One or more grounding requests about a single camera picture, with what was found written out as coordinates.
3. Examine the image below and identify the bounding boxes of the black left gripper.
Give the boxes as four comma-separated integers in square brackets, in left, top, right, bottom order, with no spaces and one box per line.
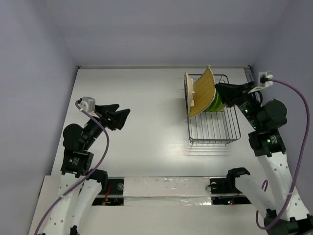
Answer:
[83,103,130,149]

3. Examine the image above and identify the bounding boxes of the large green plate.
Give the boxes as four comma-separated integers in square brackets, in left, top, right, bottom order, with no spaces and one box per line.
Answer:
[205,91,218,112]

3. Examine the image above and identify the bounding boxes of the square bamboo tray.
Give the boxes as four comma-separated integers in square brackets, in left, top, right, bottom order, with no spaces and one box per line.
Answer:
[189,65,216,117]

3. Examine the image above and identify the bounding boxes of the fan-shaped bamboo tray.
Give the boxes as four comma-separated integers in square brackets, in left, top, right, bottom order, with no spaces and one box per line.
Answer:
[185,72,195,117]

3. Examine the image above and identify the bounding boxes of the small green plate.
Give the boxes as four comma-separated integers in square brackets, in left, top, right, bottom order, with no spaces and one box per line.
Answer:
[212,93,225,112]

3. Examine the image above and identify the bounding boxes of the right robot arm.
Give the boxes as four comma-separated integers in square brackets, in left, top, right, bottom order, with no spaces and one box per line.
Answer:
[215,82,313,235]

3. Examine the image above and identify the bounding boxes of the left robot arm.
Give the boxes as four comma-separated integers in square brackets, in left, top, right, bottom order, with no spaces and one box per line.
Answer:
[34,97,131,235]

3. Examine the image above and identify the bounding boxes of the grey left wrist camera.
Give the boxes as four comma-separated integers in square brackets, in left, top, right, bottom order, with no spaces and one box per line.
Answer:
[78,96,95,114]

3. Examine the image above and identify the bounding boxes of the grey wire dish rack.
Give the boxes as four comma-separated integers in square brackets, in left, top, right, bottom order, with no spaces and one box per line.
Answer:
[183,73,242,145]

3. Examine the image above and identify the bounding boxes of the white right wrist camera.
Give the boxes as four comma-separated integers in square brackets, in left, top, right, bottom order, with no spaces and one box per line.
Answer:
[250,71,273,93]

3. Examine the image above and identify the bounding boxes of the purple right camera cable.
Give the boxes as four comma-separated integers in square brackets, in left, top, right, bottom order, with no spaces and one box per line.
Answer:
[255,78,309,231]

